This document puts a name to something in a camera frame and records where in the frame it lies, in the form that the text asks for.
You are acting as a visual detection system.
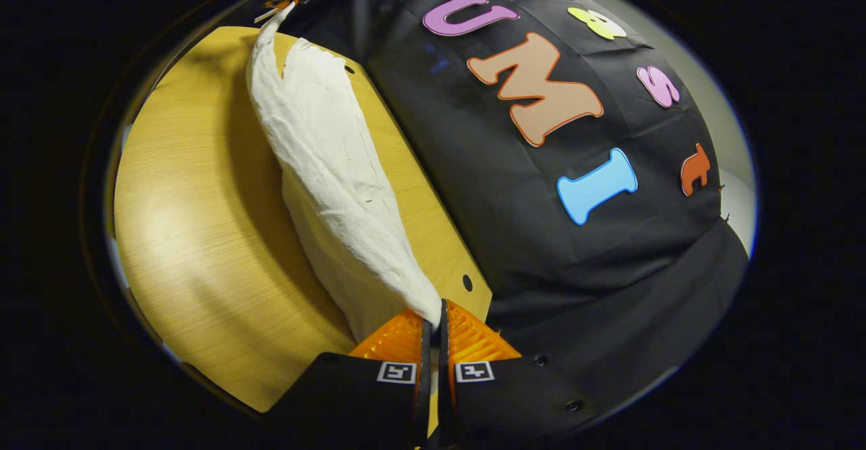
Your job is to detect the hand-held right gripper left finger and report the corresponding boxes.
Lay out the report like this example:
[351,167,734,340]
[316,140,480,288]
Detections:
[265,309,434,450]

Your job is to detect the white jeans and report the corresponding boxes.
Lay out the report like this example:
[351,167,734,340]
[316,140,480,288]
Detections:
[247,3,444,344]

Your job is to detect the black backdrop cloth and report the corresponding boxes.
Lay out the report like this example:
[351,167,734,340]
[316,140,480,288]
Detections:
[277,0,752,424]

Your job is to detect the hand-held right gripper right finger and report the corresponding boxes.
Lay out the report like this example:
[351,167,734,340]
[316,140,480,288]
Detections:
[433,298,597,450]

